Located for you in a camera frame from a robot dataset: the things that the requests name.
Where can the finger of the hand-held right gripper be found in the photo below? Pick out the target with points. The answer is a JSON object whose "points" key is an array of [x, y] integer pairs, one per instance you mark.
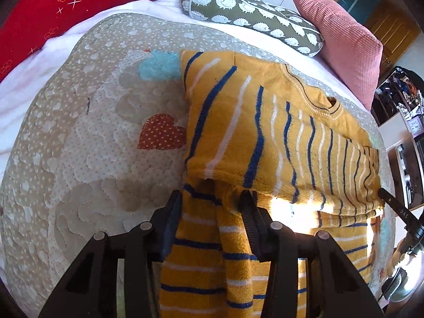
{"points": [[394, 203]]}

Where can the white bed sheet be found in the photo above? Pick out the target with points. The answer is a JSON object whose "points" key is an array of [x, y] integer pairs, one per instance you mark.
{"points": [[36, 69]]}

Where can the wooden door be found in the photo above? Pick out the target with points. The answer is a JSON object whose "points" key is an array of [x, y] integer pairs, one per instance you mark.
{"points": [[381, 13]]}

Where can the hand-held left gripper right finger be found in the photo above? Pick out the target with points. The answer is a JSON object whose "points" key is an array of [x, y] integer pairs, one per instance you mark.
{"points": [[249, 218]]}

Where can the quilted beige play mat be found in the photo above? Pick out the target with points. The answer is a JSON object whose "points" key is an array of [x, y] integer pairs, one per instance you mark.
{"points": [[92, 145]]}

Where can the yellow striped sweater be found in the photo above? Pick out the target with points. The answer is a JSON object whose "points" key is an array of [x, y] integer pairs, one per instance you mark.
{"points": [[265, 129]]}

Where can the green hedgehog print pillow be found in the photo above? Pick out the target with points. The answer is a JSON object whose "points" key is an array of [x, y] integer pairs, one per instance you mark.
{"points": [[248, 10]]}

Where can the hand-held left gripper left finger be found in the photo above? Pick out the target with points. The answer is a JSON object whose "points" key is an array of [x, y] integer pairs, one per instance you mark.
{"points": [[168, 230]]}

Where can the small white clock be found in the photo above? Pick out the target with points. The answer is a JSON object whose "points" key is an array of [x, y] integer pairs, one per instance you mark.
{"points": [[415, 127]]}

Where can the red patterned blanket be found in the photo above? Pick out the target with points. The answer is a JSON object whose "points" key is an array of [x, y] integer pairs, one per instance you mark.
{"points": [[49, 10]]}

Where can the cluttered white shelf unit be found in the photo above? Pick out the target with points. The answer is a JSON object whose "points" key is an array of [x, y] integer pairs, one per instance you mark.
{"points": [[402, 106]]}

